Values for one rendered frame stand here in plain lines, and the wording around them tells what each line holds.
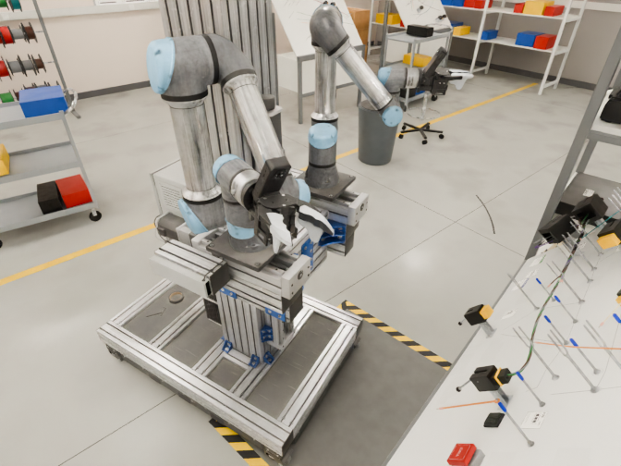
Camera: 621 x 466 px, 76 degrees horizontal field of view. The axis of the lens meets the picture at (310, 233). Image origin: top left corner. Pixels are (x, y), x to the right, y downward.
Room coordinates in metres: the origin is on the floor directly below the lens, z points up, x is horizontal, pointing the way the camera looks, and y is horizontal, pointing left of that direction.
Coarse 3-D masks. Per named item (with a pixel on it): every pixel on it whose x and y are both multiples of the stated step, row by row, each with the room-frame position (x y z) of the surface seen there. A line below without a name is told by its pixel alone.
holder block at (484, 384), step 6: (486, 366) 0.58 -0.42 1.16; (492, 366) 0.57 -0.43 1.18; (474, 372) 0.58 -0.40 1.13; (480, 372) 0.58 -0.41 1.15; (486, 372) 0.56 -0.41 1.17; (492, 372) 0.56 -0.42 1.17; (474, 378) 0.56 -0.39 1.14; (480, 378) 0.55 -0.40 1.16; (486, 378) 0.54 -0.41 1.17; (474, 384) 0.56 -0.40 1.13; (480, 384) 0.55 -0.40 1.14; (486, 384) 0.54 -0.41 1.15; (492, 384) 0.53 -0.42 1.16; (480, 390) 0.55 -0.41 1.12; (486, 390) 0.54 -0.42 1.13; (492, 390) 0.53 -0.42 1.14
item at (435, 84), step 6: (420, 72) 1.59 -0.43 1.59; (438, 72) 1.59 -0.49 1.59; (444, 72) 1.59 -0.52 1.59; (420, 78) 1.58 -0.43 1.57; (426, 78) 1.60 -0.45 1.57; (432, 78) 1.60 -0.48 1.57; (438, 78) 1.57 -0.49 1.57; (420, 84) 1.61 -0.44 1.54; (426, 84) 1.61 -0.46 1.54; (432, 84) 1.60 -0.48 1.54; (438, 84) 1.58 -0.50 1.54; (444, 84) 1.58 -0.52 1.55; (420, 90) 1.62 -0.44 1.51; (426, 90) 1.62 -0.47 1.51; (432, 90) 1.58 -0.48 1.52; (438, 90) 1.58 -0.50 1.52; (444, 90) 1.58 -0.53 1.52
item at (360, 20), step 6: (354, 12) 8.08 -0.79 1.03; (360, 12) 8.16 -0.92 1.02; (366, 12) 8.25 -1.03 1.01; (354, 18) 8.07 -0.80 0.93; (360, 18) 8.16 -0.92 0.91; (366, 18) 8.25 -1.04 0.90; (354, 24) 8.07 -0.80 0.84; (360, 24) 8.17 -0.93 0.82; (366, 24) 8.26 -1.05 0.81; (360, 30) 8.18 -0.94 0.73; (366, 30) 8.27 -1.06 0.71; (360, 36) 8.19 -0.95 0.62; (366, 36) 8.28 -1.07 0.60; (366, 42) 8.29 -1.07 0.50; (366, 48) 8.28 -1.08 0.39; (366, 54) 8.29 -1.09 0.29; (366, 60) 8.30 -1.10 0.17
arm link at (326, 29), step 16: (320, 16) 1.52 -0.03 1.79; (336, 16) 1.54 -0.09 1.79; (320, 32) 1.50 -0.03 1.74; (336, 32) 1.48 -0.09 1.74; (336, 48) 1.47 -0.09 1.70; (352, 48) 1.50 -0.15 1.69; (352, 64) 1.48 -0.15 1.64; (352, 80) 1.50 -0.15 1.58; (368, 80) 1.47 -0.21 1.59; (368, 96) 1.48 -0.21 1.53; (384, 96) 1.47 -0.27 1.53; (384, 112) 1.45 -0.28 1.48; (400, 112) 1.44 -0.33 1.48
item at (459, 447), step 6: (456, 444) 0.43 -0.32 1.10; (462, 444) 0.42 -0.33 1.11; (468, 444) 0.41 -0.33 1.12; (456, 450) 0.41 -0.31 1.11; (462, 450) 0.40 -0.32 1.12; (468, 450) 0.40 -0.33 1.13; (474, 450) 0.40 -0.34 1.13; (450, 456) 0.40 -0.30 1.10; (456, 456) 0.40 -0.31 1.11; (462, 456) 0.39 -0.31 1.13; (468, 456) 0.39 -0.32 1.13; (450, 462) 0.39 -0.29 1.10; (456, 462) 0.38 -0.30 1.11; (462, 462) 0.38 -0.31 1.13; (468, 462) 0.38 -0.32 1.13
